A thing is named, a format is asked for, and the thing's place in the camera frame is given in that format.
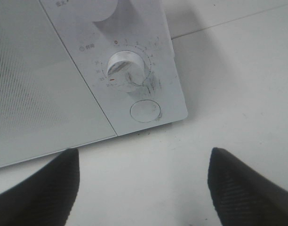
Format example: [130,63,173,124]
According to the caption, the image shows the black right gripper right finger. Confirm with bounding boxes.
[208,147,288,226]

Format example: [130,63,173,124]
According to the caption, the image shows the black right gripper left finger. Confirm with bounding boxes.
[0,149,80,226]

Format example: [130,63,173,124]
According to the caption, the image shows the white microwave door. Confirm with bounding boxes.
[0,0,116,168]

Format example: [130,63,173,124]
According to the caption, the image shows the round white door button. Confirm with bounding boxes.
[130,99,161,123]

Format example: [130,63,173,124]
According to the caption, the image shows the white timer knob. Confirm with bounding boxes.
[106,51,149,93]

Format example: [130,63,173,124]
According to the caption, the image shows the white microwave oven body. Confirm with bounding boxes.
[41,0,188,136]

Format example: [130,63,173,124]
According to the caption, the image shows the upper white power knob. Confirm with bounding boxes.
[91,0,119,22]

